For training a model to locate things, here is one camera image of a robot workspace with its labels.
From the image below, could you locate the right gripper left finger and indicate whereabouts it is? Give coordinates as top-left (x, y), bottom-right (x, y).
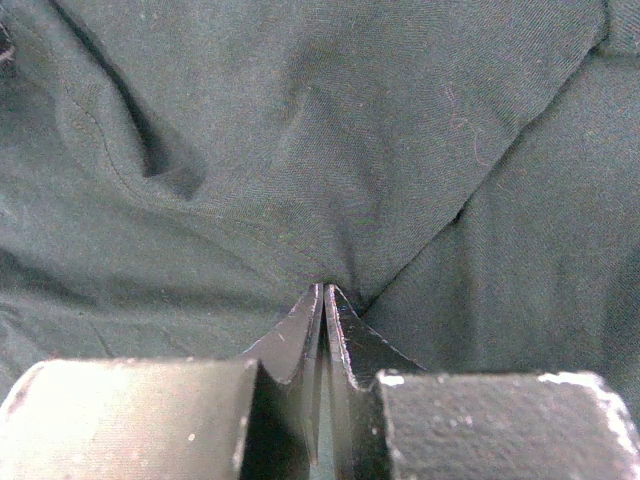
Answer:
top-left (239, 283), bottom-right (324, 466)

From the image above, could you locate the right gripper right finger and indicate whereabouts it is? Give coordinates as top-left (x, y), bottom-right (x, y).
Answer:
top-left (324, 284), bottom-right (424, 479)

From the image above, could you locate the black t shirt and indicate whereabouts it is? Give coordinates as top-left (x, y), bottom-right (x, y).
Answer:
top-left (1, 1), bottom-right (639, 413)

